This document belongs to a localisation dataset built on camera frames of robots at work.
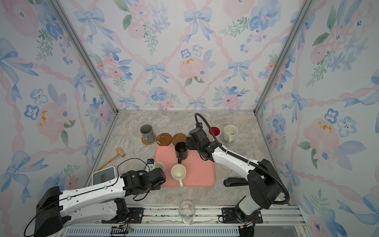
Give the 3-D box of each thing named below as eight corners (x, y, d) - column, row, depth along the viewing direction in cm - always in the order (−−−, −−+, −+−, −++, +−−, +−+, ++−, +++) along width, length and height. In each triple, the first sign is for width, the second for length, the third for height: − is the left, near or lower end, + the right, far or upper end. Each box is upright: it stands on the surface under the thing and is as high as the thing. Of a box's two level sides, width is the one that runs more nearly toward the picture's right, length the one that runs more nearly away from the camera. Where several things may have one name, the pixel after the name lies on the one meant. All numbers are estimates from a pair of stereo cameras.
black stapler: (223, 186, 85) (225, 183, 82) (222, 179, 88) (224, 176, 85) (246, 186, 86) (248, 183, 82) (244, 179, 88) (246, 176, 85)
